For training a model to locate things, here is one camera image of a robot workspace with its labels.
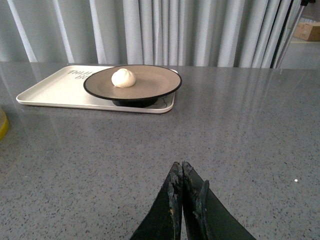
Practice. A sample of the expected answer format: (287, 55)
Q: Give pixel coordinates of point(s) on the grey pleated curtain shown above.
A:
(220, 33)

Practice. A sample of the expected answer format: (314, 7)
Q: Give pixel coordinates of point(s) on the metal tripod stand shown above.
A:
(307, 9)

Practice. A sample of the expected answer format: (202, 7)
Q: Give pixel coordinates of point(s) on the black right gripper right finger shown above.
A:
(206, 218)

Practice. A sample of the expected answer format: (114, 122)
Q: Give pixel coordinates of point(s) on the yellow-rimmed wooden steamer basket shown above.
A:
(4, 124)

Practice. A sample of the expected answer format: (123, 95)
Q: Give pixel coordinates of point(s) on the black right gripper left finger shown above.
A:
(164, 219)

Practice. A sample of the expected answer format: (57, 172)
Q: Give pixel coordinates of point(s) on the cardboard box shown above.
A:
(308, 31)

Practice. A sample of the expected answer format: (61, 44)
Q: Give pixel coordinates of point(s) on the white steamed bun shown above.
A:
(123, 78)

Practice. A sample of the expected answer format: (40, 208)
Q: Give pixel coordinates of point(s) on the brown plate with black rim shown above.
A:
(152, 82)

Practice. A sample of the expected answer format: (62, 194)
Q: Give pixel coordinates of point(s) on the cream rectangular bear tray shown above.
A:
(65, 89)

